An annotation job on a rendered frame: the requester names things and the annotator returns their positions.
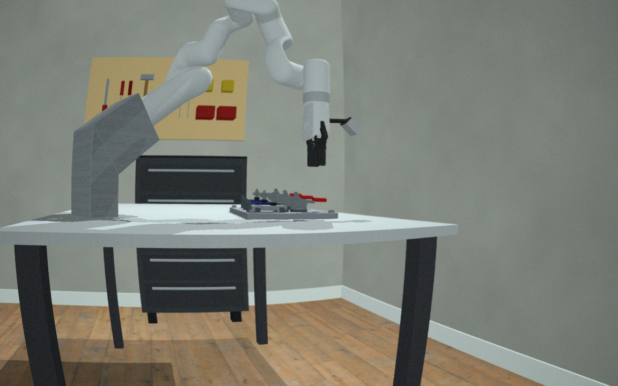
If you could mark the toggle clamp with red handle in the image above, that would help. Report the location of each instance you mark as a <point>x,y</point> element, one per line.
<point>256,193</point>

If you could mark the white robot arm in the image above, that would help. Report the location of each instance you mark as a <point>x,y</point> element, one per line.
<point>187,77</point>

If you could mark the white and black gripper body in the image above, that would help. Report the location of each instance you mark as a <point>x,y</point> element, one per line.
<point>314,113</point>

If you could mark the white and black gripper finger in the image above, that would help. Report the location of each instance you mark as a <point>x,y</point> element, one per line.
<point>320,146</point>
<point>310,153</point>

